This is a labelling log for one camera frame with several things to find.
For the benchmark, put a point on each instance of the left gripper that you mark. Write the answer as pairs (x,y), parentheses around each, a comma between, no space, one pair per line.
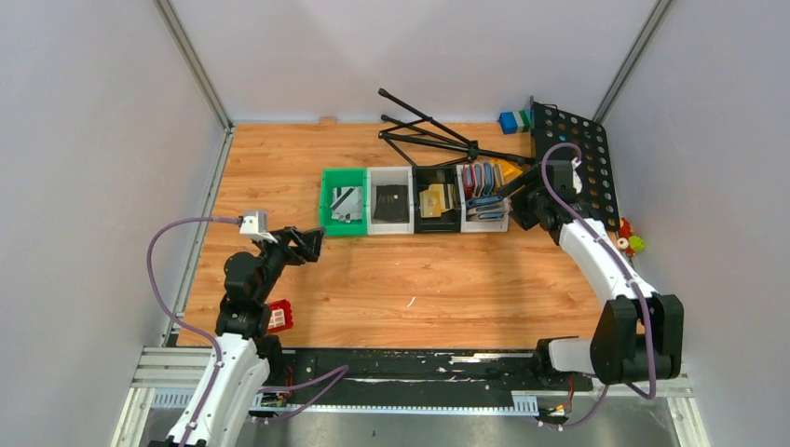
(288,243)

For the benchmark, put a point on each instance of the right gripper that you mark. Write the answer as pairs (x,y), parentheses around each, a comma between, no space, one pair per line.
(526,184)

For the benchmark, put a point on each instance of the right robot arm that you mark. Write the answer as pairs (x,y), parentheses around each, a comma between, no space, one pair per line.
(639,335)

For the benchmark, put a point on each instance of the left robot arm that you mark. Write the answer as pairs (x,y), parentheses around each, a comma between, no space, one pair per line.
(244,353)

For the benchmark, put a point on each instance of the white bin with card holders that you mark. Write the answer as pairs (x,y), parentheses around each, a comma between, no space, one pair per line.
(483,209)

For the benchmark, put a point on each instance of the silver cards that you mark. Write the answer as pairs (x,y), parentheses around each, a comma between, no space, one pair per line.
(346,204)

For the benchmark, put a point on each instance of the gold cards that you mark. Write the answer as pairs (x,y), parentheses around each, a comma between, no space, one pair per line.
(436,200)

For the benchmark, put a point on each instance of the black cards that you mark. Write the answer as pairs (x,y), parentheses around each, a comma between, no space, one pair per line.
(391,204)

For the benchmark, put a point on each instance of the white bin with black cards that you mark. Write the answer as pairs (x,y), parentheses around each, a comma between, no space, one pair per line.
(390,175)

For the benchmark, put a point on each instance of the yellow triangle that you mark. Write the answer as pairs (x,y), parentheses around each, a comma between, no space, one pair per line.
(505,171)

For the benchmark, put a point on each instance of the green bin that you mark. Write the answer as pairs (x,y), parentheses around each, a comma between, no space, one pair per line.
(332,178)

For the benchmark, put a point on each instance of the blue green white blocks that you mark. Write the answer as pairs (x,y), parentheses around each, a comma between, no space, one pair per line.
(515,122)

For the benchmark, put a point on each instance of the red toy block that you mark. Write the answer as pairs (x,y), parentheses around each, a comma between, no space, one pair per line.
(281,318)

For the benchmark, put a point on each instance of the black music stand tripod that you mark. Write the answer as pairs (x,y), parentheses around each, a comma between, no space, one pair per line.
(427,131)

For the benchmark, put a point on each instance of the colourful small toy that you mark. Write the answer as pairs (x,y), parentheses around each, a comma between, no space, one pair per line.
(628,241)

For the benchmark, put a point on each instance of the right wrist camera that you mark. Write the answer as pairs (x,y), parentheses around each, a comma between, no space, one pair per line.
(576,179)

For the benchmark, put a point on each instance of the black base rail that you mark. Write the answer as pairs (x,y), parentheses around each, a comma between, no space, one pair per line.
(416,378)

